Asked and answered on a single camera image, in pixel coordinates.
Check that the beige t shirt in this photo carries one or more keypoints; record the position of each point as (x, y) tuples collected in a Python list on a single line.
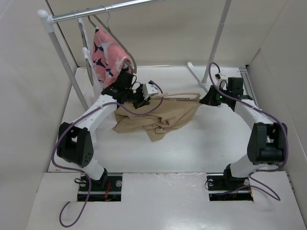
[(157, 119)]

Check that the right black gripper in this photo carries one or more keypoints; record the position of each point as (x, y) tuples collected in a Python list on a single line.
[(209, 98)]

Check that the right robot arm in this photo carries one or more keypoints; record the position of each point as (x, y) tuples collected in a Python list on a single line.
[(266, 145)]

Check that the grey hanger with tank top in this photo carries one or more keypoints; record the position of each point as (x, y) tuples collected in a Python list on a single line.
[(86, 50)]

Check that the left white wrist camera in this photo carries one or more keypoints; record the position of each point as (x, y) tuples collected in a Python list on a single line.
[(149, 90)]

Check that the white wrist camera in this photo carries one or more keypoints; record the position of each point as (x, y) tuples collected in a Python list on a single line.
[(221, 80), (149, 90)]

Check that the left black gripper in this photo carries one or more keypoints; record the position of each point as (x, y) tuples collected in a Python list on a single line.
[(142, 101)]

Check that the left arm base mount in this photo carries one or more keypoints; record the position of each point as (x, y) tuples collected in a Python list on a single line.
[(110, 191)]

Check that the grey hanger with pink shirt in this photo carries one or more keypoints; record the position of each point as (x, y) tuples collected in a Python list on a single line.
[(131, 63)]

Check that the white tank top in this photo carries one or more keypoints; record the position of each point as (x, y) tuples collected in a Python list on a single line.
[(97, 87)]

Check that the aluminium rail on right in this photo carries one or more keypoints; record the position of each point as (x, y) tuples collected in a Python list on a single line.
[(249, 86)]

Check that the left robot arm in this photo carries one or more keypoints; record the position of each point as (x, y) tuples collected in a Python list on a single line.
[(76, 140)]

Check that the pink shark print shirt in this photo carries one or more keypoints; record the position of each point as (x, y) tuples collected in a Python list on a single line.
[(108, 57)]

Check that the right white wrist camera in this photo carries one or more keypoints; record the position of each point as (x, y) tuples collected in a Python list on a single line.
[(221, 80)]

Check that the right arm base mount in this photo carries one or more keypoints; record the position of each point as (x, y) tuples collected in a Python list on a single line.
[(222, 189)]

